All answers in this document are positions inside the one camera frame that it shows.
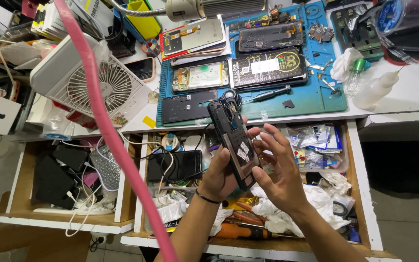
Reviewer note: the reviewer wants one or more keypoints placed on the person's right hand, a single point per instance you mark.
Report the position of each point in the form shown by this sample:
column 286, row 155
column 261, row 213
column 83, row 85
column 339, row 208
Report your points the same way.
column 286, row 178

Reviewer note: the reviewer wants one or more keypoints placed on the person's left hand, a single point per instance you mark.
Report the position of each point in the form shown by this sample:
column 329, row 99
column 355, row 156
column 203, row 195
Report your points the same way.
column 215, row 178

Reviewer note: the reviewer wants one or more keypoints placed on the black phone back housing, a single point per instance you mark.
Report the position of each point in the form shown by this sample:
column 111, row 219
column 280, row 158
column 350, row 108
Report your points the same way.
column 235, row 143

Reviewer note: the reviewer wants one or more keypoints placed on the black wristband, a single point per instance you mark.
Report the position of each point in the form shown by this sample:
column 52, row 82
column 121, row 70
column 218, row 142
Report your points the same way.
column 206, row 198

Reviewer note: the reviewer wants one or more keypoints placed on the white crumpled cloth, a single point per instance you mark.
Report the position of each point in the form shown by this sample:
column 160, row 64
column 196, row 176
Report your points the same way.
column 318, row 203

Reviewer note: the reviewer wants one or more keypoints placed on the black smartphone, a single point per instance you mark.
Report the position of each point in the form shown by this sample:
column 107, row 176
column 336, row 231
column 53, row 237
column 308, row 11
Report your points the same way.
column 175, row 165

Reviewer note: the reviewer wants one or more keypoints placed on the clear tray of packets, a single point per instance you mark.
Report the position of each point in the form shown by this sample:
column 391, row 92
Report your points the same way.
column 318, row 149

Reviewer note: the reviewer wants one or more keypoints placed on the roll of tape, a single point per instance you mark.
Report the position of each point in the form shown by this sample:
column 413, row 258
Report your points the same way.
column 170, row 142

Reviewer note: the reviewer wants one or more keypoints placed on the white glue tube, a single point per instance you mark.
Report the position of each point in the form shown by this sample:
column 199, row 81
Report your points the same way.
column 169, row 214

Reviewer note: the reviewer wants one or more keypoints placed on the small black plastic piece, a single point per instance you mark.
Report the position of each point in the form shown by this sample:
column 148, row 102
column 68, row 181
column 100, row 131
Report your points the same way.
column 288, row 104

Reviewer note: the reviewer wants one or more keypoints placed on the black phone back cover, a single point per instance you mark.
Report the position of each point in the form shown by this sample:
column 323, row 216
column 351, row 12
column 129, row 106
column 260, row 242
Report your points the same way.
column 186, row 106

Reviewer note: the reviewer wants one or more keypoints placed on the white wooden drawer with tools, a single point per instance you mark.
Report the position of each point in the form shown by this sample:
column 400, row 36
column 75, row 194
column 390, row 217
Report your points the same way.
column 362, row 203

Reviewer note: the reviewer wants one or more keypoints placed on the black round loupe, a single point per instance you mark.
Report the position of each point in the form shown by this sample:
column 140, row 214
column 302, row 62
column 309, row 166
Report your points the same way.
column 231, row 95

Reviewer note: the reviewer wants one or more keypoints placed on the blue repair mat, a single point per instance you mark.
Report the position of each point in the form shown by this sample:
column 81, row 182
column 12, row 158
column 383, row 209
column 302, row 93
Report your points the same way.
column 315, row 98

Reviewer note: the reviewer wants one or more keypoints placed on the black precision screwdriver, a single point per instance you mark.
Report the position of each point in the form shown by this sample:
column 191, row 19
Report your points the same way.
column 269, row 94

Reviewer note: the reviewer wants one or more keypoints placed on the opened phone with white battery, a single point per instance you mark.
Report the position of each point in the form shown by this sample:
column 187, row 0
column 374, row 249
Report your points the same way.
column 200, row 76

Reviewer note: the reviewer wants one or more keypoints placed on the bubble wrap bag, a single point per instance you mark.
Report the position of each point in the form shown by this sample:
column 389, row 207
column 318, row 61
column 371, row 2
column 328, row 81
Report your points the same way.
column 106, row 167

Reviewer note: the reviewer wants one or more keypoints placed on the black phone battery yellow print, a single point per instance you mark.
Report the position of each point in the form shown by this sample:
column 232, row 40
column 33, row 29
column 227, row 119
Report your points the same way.
column 267, row 67

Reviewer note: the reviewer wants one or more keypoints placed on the glass bottle green cap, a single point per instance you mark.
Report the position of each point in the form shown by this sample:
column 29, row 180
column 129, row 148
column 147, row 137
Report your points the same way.
column 355, row 76

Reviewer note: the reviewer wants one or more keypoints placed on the white plastic squeeze bottle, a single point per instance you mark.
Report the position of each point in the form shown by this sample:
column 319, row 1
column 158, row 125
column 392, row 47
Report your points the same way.
column 373, row 91

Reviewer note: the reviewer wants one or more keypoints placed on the crumpled white tissue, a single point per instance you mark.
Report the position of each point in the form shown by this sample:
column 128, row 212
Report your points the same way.
column 342, row 63

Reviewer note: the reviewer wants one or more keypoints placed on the phone in pink case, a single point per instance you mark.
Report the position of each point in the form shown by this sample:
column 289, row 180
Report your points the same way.
column 140, row 69

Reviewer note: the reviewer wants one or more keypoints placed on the phone screen on red card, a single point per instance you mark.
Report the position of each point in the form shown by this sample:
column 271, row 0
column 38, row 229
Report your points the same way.
column 193, row 38

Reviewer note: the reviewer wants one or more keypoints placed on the black charger box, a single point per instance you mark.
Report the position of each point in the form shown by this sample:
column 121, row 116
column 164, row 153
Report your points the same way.
column 69, row 156

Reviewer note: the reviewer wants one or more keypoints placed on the metal shield parts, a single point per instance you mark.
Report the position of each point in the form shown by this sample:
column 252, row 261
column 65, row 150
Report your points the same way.
column 320, row 32

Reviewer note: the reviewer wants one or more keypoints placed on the green circuit board holder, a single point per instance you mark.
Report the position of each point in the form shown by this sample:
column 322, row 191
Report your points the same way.
column 356, row 34

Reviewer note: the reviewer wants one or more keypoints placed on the white desk fan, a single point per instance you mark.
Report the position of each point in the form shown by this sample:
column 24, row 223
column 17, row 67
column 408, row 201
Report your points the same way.
column 86, row 80

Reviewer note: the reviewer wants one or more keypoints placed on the black pouch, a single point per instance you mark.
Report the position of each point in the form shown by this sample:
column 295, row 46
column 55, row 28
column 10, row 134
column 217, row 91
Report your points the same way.
column 51, row 183

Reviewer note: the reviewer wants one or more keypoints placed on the yellow plastic bin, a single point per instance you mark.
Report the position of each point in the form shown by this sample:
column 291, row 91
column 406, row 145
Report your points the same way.
column 142, row 20

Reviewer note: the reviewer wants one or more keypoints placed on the black mat with red edge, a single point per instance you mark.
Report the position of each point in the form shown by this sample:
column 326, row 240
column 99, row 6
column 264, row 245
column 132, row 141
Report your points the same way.
column 416, row 40

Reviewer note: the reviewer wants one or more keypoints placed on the white wooden drawer with chargers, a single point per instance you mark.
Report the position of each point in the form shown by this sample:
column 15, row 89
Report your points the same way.
column 24, row 203

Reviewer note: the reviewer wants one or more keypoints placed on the clear plastic jar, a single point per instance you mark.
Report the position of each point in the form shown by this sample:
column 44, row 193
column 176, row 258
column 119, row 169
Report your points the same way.
column 406, row 14

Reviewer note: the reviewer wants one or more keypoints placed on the stack of screen protector boxes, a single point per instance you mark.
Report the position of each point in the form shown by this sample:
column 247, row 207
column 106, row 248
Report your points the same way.
column 67, row 16

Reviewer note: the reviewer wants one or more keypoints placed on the black phone mid frame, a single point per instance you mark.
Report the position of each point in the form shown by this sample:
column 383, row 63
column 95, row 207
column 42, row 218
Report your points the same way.
column 270, row 36

